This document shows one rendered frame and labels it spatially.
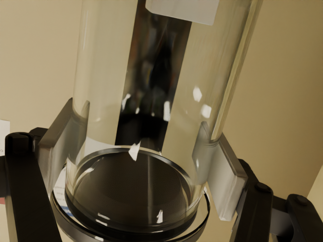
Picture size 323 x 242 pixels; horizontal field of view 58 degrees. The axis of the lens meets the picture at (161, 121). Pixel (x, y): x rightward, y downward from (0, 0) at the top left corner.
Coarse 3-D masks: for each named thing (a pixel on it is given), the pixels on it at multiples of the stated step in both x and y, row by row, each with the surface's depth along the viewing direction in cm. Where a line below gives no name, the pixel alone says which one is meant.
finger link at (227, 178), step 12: (228, 144) 18; (216, 156) 18; (228, 156) 16; (216, 168) 18; (228, 168) 16; (240, 168) 15; (216, 180) 17; (228, 180) 15; (240, 180) 15; (216, 192) 17; (228, 192) 15; (240, 192) 15; (216, 204) 16; (228, 204) 15; (228, 216) 16
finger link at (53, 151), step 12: (60, 120) 16; (48, 132) 15; (60, 132) 15; (48, 144) 14; (60, 144) 15; (48, 156) 14; (60, 156) 16; (48, 168) 14; (60, 168) 16; (48, 180) 14; (48, 192) 14
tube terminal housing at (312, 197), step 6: (318, 174) 50; (318, 180) 49; (312, 186) 51; (318, 186) 49; (312, 192) 50; (318, 192) 49; (312, 198) 50; (318, 198) 49; (318, 204) 48; (318, 210) 48
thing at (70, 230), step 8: (56, 208) 17; (56, 216) 17; (64, 224) 16; (72, 232) 16; (80, 232) 16; (200, 232) 18; (80, 240) 16; (88, 240) 16; (96, 240) 15; (192, 240) 17
